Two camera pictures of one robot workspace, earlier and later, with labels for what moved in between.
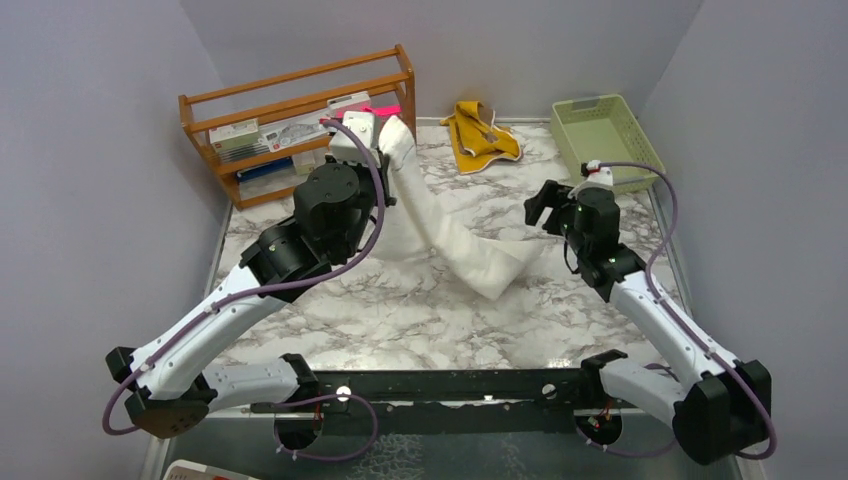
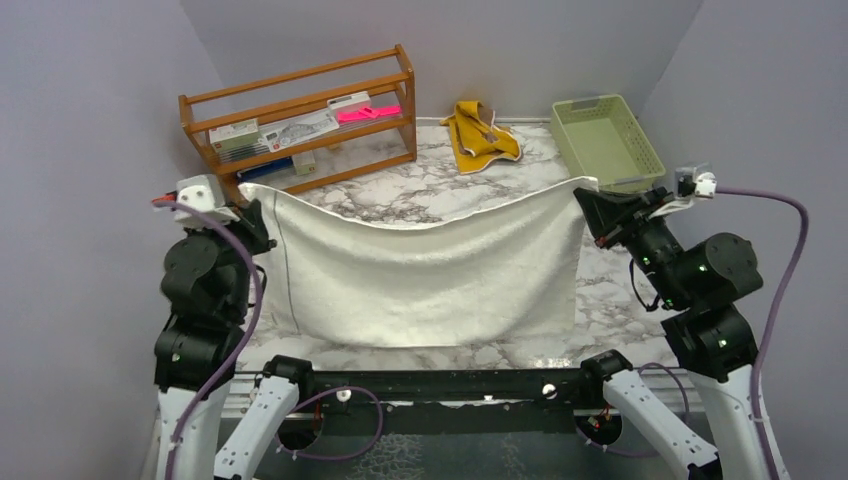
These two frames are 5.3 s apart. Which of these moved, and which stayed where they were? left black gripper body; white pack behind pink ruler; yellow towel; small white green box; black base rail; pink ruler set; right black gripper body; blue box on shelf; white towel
Moved: white towel; left black gripper body; right black gripper body
Stayed: yellow towel; white pack behind pink ruler; pink ruler set; black base rail; small white green box; blue box on shelf
